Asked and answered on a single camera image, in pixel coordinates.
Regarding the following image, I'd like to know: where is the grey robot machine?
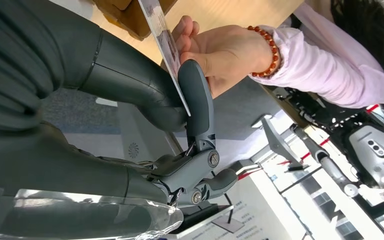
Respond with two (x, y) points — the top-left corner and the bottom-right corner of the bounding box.
(339, 122), (384, 191)

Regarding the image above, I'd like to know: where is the black office chair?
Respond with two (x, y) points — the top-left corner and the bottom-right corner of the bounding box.
(271, 84), (382, 133)

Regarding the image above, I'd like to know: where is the white printed sign board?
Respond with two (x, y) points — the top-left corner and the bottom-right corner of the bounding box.
(225, 172), (307, 240)

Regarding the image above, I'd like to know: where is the red bead bracelet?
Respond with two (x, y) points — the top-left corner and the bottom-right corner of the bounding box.
(245, 25), (282, 79)

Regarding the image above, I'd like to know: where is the person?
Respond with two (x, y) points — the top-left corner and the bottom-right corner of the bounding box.
(171, 0), (384, 110)

